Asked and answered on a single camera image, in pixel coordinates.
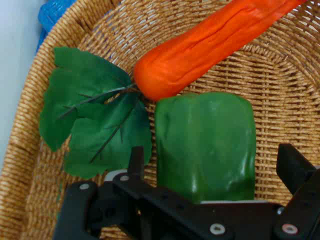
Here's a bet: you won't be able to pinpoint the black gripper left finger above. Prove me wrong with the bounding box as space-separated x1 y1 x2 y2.
52 145 284 240

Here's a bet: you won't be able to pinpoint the green toy bell pepper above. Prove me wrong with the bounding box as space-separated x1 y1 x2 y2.
154 91 257 205

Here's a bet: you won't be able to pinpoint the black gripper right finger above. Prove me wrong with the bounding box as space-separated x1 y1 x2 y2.
272 143 320 240

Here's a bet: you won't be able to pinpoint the orange toy carrot green leaves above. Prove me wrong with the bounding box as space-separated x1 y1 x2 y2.
38 0 308 180

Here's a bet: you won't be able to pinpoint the woven wicker basket with handles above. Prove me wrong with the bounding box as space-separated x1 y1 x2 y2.
0 0 320 240

